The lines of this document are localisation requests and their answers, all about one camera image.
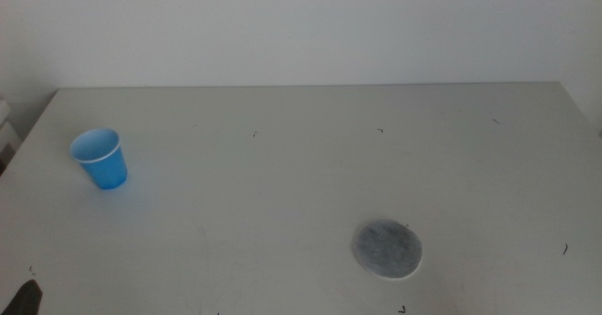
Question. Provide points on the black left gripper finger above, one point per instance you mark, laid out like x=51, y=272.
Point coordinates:
x=26, y=301

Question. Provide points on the blue plastic cup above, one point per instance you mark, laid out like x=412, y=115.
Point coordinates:
x=104, y=169

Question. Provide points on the round grey cup mat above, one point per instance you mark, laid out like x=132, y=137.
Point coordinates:
x=388, y=249

